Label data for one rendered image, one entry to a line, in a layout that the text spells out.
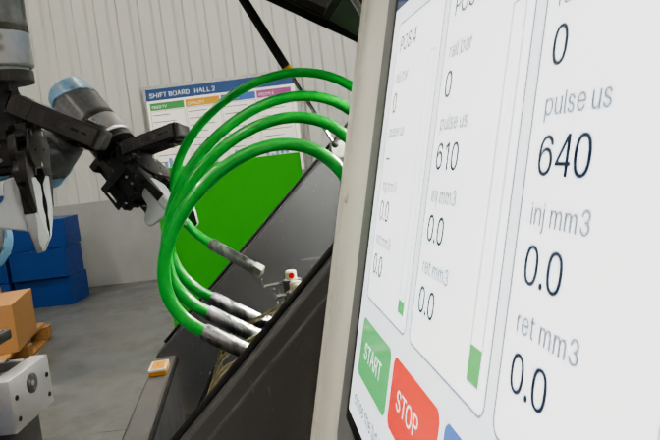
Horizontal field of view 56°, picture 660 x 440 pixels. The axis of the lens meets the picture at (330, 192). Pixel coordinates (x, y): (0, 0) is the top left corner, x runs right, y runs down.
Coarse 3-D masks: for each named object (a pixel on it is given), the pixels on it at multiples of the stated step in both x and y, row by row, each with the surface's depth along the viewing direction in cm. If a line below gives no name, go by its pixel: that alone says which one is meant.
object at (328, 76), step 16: (256, 80) 93; (272, 80) 93; (336, 80) 92; (224, 96) 95; (208, 112) 95; (192, 128) 96; (176, 160) 96; (176, 176) 97; (192, 224) 98; (208, 240) 97
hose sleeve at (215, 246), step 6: (210, 240) 97; (216, 240) 98; (210, 246) 97; (216, 246) 97; (222, 246) 97; (216, 252) 97; (222, 252) 96; (228, 252) 96; (234, 252) 97; (228, 258) 97; (234, 258) 96; (240, 258) 96; (246, 258) 97; (240, 264) 96; (246, 264) 96; (252, 264) 96
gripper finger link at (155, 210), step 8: (160, 184) 97; (144, 192) 98; (168, 192) 97; (144, 200) 98; (152, 200) 97; (160, 200) 95; (152, 208) 97; (160, 208) 96; (144, 216) 97; (152, 216) 96; (160, 216) 96; (152, 224) 96
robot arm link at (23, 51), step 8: (0, 32) 69; (8, 32) 69; (16, 32) 70; (24, 32) 71; (0, 40) 69; (8, 40) 69; (16, 40) 70; (24, 40) 71; (0, 48) 69; (8, 48) 69; (16, 48) 70; (24, 48) 71; (0, 56) 69; (8, 56) 69; (16, 56) 70; (24, 56) 71; (32, 56) 73; (0, 64) 69; (8, 64) 69; (16, 64) 70; (24, 64) 71; (32, 64) 72
